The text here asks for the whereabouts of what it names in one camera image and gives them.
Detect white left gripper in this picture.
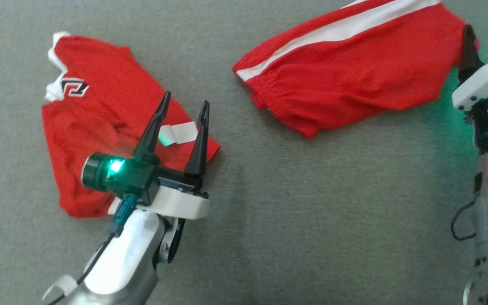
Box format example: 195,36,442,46
132,91,211,220

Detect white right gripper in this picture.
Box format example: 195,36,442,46
452,24,488,111

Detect red Bulls 23 jersey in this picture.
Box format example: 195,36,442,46
42,32,222,219

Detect red shorts with white stripe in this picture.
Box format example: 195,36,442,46
233,0,480,140

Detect large grey fabric sofa seat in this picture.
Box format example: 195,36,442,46
0,0,488,305

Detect left camera cable blue plug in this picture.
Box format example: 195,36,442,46
76,193,139,285

